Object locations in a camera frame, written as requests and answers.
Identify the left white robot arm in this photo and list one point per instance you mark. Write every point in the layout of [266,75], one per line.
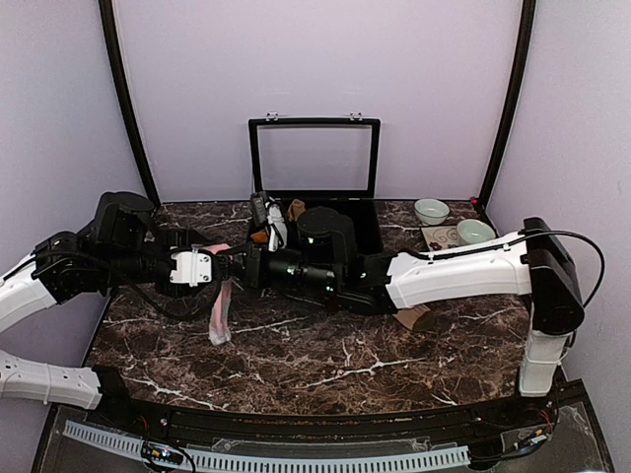
[121,246]

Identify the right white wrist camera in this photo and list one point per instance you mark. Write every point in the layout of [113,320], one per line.
[267,216]

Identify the black frame post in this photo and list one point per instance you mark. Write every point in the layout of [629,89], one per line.
[124,99]
[510,104]

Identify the far pale green bowl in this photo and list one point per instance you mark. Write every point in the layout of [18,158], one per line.
[431,212]

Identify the small circuit board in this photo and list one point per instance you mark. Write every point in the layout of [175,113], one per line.
[158,454]

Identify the pink patterned sock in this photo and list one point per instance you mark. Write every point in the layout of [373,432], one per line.
[219,331]

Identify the striped brown beige sock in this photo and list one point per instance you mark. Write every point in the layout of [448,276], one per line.
[416,319]

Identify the rolled brown sock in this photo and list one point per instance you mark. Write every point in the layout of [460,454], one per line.
[296,209]

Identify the black glass-lid storage box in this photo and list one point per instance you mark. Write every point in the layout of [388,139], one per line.
[327,161]

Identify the pale green bowl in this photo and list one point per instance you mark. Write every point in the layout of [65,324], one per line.
[471,231]
[431,212]

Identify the right black frame post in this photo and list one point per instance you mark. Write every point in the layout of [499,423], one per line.
[510,104]

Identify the left black frame post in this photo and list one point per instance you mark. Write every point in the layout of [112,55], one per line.
[124,99]

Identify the floral square plate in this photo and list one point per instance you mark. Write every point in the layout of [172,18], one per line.
[441,237]

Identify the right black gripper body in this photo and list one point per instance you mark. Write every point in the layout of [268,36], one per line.
[284,277]

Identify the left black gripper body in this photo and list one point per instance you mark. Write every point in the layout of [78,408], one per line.
[136,268]

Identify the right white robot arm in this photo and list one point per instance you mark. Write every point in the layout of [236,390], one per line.
[321,255]

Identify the white slotted cable duct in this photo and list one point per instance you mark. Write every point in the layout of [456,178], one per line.
[231,455]

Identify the rolled orange sock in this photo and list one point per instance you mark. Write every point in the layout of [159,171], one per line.
[260,237]

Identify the near pale green bowl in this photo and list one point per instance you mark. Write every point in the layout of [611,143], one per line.
[471,231]

